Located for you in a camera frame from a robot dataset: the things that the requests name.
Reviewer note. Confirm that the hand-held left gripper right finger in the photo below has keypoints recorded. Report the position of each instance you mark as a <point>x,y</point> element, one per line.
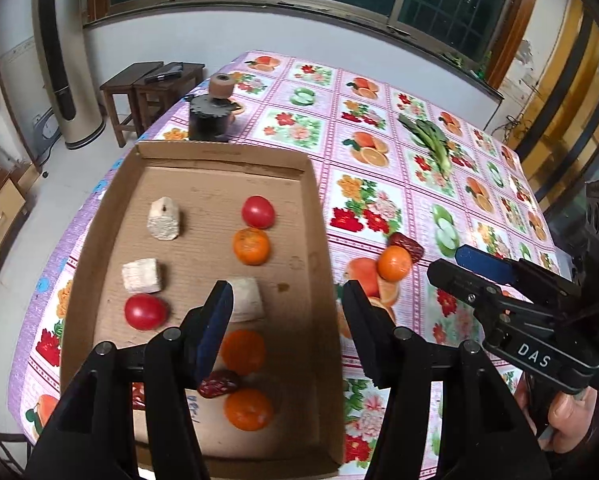
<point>364,340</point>

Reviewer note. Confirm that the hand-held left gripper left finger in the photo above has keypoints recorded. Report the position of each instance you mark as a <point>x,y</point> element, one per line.
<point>214,335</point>

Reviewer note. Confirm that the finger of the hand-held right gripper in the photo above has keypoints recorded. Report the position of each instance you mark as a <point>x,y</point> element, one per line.
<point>484,262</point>
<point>459,280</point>

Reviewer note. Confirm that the orange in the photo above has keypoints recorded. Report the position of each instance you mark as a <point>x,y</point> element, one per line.
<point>248,409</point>
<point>243,352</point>
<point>251,246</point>
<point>394,263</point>

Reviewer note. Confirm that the white corn cob piece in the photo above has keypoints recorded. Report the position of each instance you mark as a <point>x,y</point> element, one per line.
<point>142,276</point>
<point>248,300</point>
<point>165,217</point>

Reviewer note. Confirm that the red date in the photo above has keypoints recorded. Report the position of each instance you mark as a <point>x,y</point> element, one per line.
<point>410,246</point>
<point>138,395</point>
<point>219,384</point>

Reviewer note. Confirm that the red tomato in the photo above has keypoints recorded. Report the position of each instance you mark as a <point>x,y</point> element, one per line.
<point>258,211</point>
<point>146,311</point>

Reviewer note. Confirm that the cardboard box tray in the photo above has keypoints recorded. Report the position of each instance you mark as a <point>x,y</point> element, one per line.
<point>199,260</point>

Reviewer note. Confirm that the person's right hand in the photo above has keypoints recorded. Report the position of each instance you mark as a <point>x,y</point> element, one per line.
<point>567,412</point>

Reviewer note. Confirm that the fruit print tablecloth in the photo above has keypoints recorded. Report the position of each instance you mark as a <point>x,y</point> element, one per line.
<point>379,200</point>

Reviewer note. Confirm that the green leafy vegetable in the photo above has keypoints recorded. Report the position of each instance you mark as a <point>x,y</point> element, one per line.
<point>429,142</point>

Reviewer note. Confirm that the black cylinder container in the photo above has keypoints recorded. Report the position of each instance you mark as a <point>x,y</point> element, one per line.
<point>209,122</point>

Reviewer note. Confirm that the wooden television cabinet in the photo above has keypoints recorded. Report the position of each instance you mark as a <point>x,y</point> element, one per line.
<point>1,215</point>

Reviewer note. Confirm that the wooden spool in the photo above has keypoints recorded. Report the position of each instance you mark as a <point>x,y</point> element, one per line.
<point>221,86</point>

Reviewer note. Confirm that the dark wooden stool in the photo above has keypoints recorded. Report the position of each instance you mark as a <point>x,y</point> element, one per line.
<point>174,85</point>
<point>129,72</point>

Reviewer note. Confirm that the black flat device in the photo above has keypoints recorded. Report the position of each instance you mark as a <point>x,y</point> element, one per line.
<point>164,74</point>

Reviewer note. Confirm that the tower air conditioner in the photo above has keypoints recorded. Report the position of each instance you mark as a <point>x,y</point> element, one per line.
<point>64,60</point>

